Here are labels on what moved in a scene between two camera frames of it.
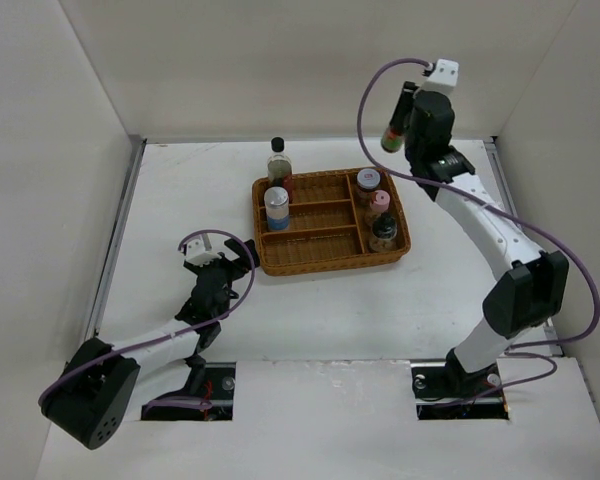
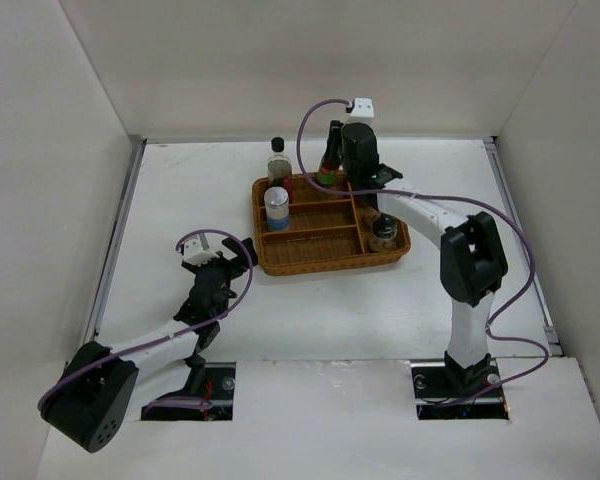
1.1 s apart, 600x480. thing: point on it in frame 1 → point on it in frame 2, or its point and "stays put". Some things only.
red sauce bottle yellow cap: (392, 139) → (328, 171)
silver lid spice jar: (276, 201) stays put
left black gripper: (219, 262) stays put
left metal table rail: (138, 146) stays put
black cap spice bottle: (384, 229) stays put
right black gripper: (406, 101) → (334, 140)
